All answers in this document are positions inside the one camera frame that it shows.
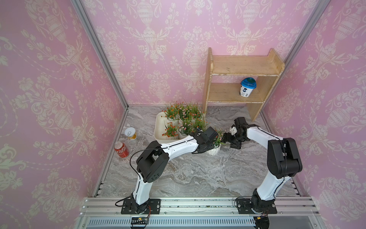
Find pink flower pot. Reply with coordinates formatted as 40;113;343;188
207;129;224;156
178;119;192;138
178;103;192;122

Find blue lidded white cup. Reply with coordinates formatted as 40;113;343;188
240;77;257;97

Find potted plant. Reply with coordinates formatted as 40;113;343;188
190;104;204;120

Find red flower pot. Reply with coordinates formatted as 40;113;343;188
162;122;179;140

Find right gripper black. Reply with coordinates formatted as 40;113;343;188
220;132;246;148

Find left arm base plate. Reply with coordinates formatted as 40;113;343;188
121;198;161;215

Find orange flower pot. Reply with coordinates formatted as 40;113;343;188
163;103;180;123
192;119;207;132

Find white plastic storage box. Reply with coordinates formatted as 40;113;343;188
153;111;208;145

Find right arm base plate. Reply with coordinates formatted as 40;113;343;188
234;197;277;215

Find red soda can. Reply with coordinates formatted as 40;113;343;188
113;141;129;158

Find white round can top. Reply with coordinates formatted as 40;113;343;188
124;127;136;140

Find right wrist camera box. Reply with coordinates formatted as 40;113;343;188
234;117;248;133

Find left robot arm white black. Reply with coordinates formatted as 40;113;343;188
130;127;219;214

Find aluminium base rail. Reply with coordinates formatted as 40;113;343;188
75;196;326;229

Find wooden two-tier shelf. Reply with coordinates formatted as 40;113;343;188
202;47;285;121

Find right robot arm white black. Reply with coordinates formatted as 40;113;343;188
221;125;303;214

